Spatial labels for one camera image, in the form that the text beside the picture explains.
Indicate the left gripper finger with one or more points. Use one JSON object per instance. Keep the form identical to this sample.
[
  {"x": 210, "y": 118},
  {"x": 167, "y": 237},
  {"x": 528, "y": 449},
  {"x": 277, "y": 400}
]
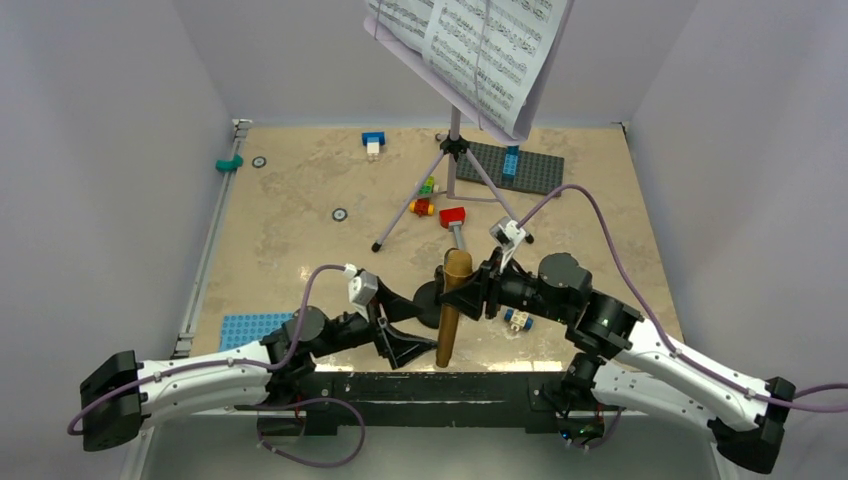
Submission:
[
  {"x": 400, "y": 348},
  {"x": 395, "y": 307}
]

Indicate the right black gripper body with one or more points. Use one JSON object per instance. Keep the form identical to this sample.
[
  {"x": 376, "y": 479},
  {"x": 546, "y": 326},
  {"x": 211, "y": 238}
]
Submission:
[{"x": 519, "y": 291}]

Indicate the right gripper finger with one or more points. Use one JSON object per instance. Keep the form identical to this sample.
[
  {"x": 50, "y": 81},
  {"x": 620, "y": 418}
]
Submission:
[
  {"x": 471, "y": 299},
  {"x": 489, "y": 270}
]

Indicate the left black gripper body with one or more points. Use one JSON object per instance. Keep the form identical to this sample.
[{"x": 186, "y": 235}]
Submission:
[{"x": 353, "y": 329}]

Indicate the black microphone stand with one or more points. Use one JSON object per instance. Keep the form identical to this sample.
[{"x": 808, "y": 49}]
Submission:
[{"x": 427, "y": 298}]

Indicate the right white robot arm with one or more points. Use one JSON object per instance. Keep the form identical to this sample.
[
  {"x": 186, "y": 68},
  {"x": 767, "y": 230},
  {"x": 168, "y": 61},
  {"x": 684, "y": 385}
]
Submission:
[{"x": 624, "y": 359}]

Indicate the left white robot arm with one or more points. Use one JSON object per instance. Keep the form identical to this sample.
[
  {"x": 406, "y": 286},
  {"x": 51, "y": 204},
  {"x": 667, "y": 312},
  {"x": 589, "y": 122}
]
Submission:
[{"x": 125, "y": 396}]

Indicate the white brick car blue wheels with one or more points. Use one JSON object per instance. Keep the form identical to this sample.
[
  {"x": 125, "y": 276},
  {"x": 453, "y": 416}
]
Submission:
[{"x": 518, "y": 320}]

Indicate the red and grey brick hammer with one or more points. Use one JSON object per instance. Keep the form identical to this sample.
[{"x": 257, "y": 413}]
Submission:
[{"x": 452, "y": 220}]

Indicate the lilac music stand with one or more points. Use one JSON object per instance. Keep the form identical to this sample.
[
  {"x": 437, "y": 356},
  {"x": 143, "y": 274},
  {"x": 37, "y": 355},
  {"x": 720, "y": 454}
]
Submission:
[{"x": 454, "y": 166}]

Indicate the red brick yellow wheels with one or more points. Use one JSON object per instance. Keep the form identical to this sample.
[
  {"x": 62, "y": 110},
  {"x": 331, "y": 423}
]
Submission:
[{"x": 422, "y": 207}]

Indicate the blue brick stack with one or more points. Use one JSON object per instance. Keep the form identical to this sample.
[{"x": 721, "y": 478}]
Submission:
[{"x": 510, "y": 163}]

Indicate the green brick toy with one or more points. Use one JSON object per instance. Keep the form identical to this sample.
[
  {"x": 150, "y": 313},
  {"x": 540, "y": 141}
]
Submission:
[{"x": 428, "y": 188}]

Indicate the poker chip near centre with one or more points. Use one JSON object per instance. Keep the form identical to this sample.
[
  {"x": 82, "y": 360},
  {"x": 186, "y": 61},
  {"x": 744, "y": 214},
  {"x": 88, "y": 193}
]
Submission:
[{"x": 339, "y": 214}]

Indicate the dark grey building baseplate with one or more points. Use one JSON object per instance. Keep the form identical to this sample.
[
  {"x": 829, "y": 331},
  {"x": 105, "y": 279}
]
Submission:
[{"x": 537, "y": 173}]

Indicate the light blue building baseplate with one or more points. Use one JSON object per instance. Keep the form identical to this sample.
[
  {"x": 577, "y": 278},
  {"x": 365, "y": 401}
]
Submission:
[{"x": 240, "y": 329}]

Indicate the blue and white bricks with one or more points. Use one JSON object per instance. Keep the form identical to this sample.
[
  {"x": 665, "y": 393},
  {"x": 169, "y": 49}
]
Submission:
[{"x": 373, "y": 142}]

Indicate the teal clamp hook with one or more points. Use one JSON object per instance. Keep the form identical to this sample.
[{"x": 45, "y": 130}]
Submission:
[{"x": 226, "y": 166}]

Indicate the white sheet music pages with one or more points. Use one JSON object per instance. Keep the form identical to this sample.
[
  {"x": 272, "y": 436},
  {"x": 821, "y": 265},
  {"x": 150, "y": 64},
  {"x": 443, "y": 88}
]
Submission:
[{"x": 474, "y": 50}]

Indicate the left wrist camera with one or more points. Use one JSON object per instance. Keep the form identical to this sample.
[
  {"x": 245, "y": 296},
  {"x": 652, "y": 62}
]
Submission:
[{"x": 362, "y": 286}]

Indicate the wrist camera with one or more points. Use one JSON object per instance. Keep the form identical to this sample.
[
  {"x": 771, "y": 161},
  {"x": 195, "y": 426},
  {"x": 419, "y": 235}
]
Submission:
[
  {"x": 362, "y": 286},
  {"x": 509, "y": 236}
]

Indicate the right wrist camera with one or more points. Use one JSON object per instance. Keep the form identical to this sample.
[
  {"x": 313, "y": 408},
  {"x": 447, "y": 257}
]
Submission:
[{"x": 509, "y": 236}]

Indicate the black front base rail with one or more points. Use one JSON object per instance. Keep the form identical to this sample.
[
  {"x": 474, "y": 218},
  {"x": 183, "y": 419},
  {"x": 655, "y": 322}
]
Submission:
[{"x": 535, "y": 402}]

